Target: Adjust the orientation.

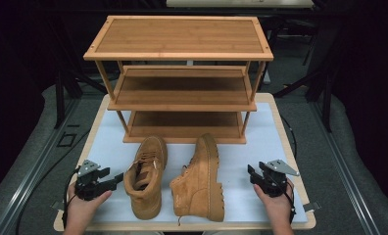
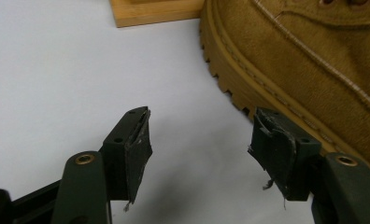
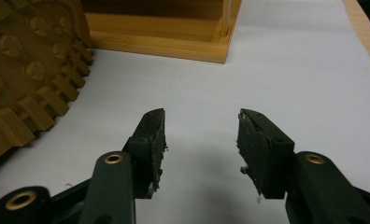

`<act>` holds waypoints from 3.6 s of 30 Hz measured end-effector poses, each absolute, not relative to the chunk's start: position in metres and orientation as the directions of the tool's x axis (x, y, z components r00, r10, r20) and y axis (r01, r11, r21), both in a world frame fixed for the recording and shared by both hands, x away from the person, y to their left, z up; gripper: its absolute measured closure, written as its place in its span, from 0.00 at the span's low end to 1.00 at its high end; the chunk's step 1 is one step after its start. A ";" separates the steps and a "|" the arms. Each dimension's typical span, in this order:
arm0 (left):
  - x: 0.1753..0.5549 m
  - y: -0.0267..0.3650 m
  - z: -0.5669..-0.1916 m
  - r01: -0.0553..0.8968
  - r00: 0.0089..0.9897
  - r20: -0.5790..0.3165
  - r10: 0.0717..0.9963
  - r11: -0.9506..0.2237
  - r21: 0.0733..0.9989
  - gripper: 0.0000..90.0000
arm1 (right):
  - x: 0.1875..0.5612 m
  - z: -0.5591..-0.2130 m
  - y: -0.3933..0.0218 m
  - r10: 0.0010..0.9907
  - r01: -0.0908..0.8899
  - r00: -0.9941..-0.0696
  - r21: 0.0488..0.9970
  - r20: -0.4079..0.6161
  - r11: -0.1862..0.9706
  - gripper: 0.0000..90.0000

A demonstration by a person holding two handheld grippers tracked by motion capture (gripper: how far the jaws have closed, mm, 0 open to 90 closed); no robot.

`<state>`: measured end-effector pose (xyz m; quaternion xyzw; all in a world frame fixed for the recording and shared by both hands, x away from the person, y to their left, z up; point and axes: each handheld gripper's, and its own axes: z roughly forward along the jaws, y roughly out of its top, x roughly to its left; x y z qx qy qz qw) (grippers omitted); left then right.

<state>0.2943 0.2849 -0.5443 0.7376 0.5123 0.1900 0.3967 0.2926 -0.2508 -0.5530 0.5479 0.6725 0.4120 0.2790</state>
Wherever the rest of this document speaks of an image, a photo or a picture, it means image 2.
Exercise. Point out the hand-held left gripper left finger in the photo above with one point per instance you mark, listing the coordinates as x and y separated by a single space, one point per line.
119 155

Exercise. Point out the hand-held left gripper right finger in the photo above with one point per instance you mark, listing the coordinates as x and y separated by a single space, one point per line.
286 152

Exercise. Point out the tan suede boot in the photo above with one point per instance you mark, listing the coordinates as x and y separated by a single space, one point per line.
298 56

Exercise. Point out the wooden shoe rack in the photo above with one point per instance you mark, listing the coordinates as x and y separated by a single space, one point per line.
152 12

